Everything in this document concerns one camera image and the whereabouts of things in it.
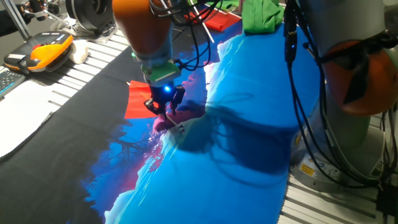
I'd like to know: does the aluminium frame bar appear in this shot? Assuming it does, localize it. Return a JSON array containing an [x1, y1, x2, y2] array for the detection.
[[1, 0, 31, 40]]

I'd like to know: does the person right forearm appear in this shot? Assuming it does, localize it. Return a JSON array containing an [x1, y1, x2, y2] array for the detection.
[[0, 9, 24, 35]]

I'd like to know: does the orange black teach pendant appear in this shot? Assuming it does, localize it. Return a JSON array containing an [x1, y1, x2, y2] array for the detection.
[[3, 30, 75, 75]]

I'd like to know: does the green wrist mounting plate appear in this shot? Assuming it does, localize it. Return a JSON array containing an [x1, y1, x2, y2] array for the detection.
[[141, 60, 183, 88]]

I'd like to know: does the small white lump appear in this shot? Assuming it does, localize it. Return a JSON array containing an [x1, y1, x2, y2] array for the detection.
[[68, 39, 90, 65]]

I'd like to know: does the thin white stick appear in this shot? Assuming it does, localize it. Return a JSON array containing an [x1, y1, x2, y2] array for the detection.
[[192, 5, 216, 44]]

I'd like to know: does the landscape printed cloth mat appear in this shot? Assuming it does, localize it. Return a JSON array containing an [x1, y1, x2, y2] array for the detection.
[[0, 6, 321, 224]]

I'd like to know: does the flat green cloth piece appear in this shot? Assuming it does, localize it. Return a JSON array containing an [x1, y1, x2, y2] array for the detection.
[[205, 0, 241, 10]]

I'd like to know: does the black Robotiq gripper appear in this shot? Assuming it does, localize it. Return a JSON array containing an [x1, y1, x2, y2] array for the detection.
[[143, 81, 187, 116]]

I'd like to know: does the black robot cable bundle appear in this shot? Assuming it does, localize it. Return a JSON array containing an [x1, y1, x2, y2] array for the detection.
[[149, 0, 398, 190]]

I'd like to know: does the crumpled green cloth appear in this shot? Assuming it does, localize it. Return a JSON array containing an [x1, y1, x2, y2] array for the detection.
[[241, 0, 285, 34]]

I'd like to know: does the black computer keyboard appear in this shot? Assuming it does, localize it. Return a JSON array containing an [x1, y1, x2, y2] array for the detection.
[[0, 65, 26, 99]]

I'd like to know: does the grey spool stand plate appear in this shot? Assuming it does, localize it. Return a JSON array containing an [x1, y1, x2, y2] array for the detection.
[[57, 14, 127, 44]]

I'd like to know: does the red flag lying flat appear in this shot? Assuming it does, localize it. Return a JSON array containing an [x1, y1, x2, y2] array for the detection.
[[185, 7, 243, 32]]

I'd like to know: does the large white paper sheet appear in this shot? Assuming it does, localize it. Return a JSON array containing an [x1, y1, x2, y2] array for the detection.
[[0, 80, 62, 158]]

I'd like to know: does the person right hand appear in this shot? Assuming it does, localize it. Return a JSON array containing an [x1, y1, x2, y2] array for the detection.
[[19, 3, 35, 25]]

